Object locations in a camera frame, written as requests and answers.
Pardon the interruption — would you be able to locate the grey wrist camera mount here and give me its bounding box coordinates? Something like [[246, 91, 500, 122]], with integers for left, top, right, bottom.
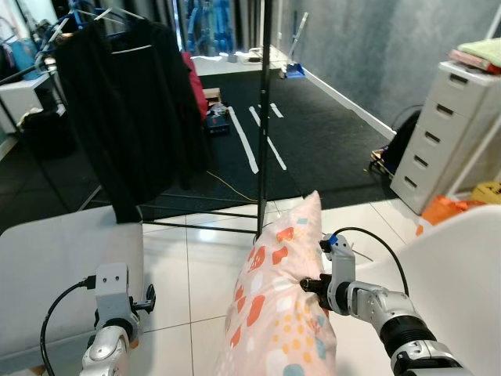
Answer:
[[93, 263, 131, 328], [324, 233, 359, 316]]

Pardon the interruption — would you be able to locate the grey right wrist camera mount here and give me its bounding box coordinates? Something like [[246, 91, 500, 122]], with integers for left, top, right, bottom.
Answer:
[[324, 233, 359, 316]]

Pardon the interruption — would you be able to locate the orange bag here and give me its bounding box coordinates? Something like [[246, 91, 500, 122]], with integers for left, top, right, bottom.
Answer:
[[415, 195, 480, 237]]

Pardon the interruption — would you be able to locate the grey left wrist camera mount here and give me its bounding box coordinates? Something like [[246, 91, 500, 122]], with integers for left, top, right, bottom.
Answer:
[[93, 263, 131, 328]]

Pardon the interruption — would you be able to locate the black metal clothes rack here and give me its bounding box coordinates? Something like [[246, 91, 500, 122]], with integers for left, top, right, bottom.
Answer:
[[47, 0, 276, 236]]

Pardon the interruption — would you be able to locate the black floor bag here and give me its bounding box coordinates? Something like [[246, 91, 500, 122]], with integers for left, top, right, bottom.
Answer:
[[382, 110, 424, 175]]

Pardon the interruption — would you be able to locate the white table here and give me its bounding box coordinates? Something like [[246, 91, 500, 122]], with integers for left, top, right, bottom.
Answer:
[[0, 70, 62, 136]]

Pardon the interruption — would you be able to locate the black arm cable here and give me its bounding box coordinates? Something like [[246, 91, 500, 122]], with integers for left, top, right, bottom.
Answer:
[[40, 275, 98, 376], [333, 226, 410, 297]]

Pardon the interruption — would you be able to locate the red hanging garment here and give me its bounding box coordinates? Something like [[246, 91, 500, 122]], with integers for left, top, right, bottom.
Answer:
[[180, 50, 211, 120]]

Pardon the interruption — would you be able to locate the blue black tool box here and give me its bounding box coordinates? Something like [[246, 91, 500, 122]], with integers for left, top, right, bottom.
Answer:
[[204, 100, 232, 136]]

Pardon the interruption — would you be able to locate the blue dustpan with handle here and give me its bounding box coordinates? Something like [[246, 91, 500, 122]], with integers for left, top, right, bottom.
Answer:
[[283, 11, 311, 79]]

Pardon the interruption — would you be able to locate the black hanging garment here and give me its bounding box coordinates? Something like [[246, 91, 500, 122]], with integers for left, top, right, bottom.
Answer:
[[53, 16, 214, 226]]

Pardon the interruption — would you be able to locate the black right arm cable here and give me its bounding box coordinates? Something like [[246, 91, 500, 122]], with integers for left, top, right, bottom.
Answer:
[[333, 226, 410, 297]]

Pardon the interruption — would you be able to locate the white drawer cabinet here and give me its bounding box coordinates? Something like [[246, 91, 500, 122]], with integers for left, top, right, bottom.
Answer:
[[389, 59, 501, 215]]

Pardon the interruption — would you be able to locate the folded green pink fabric stack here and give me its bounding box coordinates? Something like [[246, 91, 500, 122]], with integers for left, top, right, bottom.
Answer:
[[449, 37, 501, 76]]

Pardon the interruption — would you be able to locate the white plastic chair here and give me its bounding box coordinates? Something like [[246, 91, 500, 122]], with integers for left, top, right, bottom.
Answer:
[[335, 205, 501, 376]]

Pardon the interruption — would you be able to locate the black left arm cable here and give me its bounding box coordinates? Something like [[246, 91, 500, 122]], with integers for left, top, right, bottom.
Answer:
[[40, 275, 98, 376]]

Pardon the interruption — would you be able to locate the pink patterned pillow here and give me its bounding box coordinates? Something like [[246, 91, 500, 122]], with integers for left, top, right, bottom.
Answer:
[[214, 190, 339, 376]]

